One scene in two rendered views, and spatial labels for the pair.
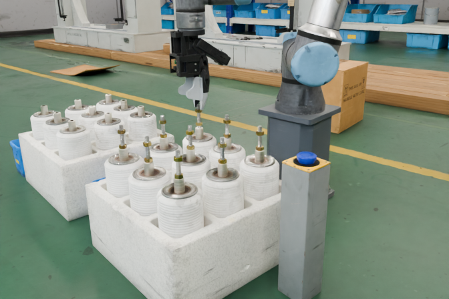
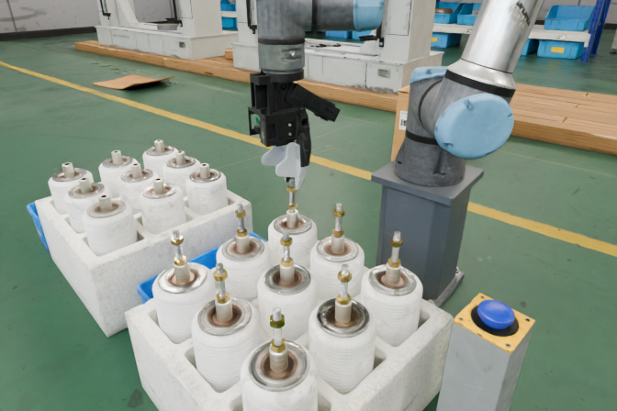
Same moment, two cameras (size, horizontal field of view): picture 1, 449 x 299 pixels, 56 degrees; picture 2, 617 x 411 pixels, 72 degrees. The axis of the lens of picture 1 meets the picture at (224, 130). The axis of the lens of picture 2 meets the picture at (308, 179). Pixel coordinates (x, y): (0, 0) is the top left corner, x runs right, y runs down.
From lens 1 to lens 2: 0.42 m
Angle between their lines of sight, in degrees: 7
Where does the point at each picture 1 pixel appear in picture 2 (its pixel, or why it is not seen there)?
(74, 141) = (109, 227)
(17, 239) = (30, 376)
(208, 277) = not seen: outside the picture
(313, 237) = not seen: outside the picture
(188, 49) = (277, 101)
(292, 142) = (420, 224)
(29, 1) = not seen: outside the picture
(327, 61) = (496, 124)
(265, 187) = (403, 323)
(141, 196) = (214, 360)
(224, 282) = not seen: outside the picture
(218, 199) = (340, 363)
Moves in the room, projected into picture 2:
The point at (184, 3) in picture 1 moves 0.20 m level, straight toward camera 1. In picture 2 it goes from (273, 29) to (285, 49)
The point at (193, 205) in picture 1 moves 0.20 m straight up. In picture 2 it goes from (305, 399) to (304, 258)
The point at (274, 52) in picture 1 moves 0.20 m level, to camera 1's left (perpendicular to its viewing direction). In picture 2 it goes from (357, 64) to (325, 64)
